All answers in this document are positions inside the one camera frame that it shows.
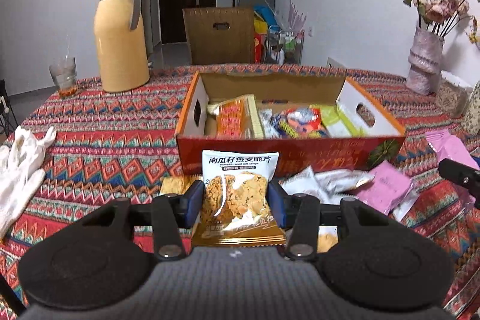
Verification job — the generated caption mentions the jar of nuts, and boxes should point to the jar of nuts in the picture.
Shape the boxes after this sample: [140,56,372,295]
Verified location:
[435,71,473,118]

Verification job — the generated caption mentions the orange cracker packet in box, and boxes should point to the orange cracker packet in box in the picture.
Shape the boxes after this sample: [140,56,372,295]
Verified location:
[207,94,264,140]

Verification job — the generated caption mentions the glass cup with tea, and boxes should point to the glass cup with tea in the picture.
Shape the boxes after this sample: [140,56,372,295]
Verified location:
[49,56,77,98]

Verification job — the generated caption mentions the pink packet on table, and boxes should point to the pink packet on table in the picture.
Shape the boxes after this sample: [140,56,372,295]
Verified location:
[356,161,412,215]

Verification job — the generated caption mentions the green snack packet in box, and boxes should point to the green snack packet in box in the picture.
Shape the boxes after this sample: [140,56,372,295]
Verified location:
[320,104,368,138]

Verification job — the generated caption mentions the wooden chair back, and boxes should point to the wooden chair back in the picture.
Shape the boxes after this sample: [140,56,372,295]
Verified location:
[183,7,255,66]

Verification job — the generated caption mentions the pink ceramic vase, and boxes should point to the pink ceramic vase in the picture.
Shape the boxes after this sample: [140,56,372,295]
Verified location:
[405,27,444,96]

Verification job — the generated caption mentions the pink snack packet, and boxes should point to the pink snack packet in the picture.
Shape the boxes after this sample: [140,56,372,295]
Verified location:
[425,129,479,170]

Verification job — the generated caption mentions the colourful candy packet in box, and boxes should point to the colourful candy packet in box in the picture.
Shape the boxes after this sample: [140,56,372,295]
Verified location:
[273,107,328,139]

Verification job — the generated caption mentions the orange red cardboard box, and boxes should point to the orange red cardboard box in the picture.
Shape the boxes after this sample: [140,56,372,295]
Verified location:
[176,73,405,175]

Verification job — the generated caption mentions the yellow thermos jug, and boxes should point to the yellow thermos jug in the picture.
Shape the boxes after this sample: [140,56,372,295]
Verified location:
[94,0,150,93]

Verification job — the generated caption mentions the silver snack packet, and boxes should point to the silver snack packet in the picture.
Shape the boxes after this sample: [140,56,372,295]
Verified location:
[280,166,375,205]

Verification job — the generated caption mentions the colourful patterned tablecloth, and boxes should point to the colourful patterned tablecloth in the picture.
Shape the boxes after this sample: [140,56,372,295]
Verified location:
[1,66,479,319]

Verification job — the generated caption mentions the pumpkin seed crisp packet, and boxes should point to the pumpkin seed crisp packet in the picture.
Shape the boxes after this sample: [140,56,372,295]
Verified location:
[192,150,286,247]

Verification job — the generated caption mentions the wire storage cart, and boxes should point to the wire storage cart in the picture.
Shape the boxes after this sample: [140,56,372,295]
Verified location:
[264,27,304,65]

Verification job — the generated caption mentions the white cloth gloves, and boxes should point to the white cloth gloves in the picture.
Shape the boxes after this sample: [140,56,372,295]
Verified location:
[1,126,57,240]

